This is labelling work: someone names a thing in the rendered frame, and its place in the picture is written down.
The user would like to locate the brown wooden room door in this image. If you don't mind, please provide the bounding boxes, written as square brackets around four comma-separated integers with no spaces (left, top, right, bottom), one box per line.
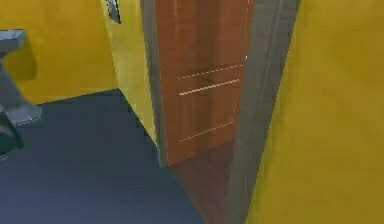
[153,0,256,167]

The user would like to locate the grey door frame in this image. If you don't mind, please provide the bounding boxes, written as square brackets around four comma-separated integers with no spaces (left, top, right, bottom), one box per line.
[139,0,302,224]

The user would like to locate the grey pedestal table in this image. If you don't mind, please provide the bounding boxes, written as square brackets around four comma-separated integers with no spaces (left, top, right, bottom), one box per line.
[0,29,43,127]

